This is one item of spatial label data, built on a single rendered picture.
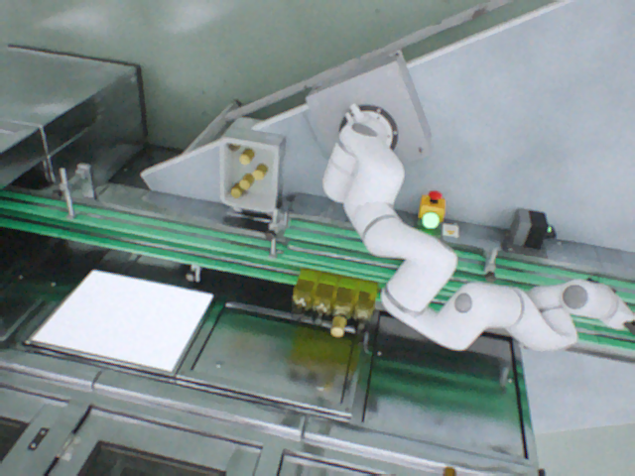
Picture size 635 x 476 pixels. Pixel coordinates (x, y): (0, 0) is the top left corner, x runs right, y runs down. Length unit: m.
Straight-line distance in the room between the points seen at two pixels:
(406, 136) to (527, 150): 0.35
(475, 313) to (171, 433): 0.80
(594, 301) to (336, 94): 0.77
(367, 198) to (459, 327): 0.30
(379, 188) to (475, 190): 0.63
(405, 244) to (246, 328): 0.75
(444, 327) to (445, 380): 0.57
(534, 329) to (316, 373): 0.61
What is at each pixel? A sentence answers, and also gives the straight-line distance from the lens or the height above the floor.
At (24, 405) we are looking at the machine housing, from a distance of 1.58.
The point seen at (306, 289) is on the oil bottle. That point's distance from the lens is 1.50.
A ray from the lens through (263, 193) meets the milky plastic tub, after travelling 1.70.
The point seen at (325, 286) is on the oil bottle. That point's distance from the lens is 1.52.
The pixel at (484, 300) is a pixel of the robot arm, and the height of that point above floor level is 1.40.
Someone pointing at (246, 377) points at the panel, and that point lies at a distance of 1.48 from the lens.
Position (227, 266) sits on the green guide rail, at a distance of 1.66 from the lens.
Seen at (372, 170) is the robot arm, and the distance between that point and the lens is 1.03.
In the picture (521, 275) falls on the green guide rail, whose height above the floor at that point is 0.95.
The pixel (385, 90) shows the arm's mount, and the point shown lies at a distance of 1.39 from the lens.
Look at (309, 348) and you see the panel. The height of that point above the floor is 1.12.
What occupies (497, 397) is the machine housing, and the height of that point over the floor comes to 1.12.
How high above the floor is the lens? 2.17
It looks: 54 degrees down
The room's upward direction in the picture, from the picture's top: 160 degrees counter-clockwise
